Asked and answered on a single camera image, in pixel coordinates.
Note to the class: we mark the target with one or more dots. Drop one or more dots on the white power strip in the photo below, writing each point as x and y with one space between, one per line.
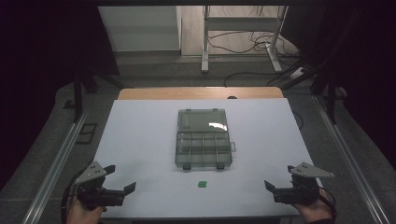
297 73

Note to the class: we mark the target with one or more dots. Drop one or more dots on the white metal desk frame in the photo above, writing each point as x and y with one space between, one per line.
205 46

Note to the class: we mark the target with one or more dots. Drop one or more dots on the person's left hand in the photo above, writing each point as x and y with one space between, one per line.
82 216

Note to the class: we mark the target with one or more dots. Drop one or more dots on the person's right hand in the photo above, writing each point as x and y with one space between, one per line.
316 213

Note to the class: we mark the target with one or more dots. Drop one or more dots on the clear plastic organizer box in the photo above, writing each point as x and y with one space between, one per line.
202 146

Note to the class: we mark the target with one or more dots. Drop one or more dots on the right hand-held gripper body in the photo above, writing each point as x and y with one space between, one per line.
303 189

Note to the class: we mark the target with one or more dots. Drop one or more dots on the aluminium floor rail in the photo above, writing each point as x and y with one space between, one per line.
351 161
56 168

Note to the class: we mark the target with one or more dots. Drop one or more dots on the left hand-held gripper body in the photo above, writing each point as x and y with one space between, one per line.
93 174

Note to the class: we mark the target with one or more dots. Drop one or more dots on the black floor bracket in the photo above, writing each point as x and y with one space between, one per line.
86 133

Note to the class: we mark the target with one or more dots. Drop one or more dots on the small green plastic piece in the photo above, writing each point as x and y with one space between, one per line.
202 184

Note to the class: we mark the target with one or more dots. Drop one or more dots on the white cabinet panel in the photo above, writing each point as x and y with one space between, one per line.
140 28

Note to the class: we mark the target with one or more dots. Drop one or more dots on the black metal stand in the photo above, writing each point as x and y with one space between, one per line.
77 93
330 93

